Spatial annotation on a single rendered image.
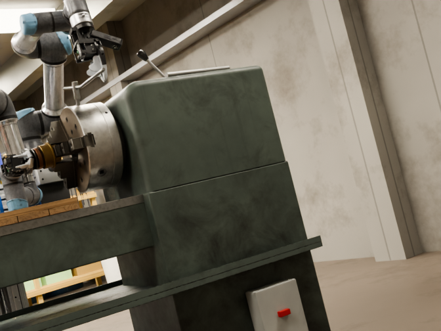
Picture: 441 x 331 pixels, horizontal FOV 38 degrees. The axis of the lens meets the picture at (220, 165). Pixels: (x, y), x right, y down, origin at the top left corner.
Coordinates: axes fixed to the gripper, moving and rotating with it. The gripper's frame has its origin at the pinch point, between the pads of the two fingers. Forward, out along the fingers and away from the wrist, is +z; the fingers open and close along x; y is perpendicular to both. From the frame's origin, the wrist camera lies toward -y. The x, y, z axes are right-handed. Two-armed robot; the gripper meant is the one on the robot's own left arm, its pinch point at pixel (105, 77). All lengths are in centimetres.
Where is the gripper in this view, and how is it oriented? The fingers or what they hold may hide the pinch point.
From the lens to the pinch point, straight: 225.6
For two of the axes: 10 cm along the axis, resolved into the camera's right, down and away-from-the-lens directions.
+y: -8.5, 1.9, -4.9
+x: 4.1, -3.6, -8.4
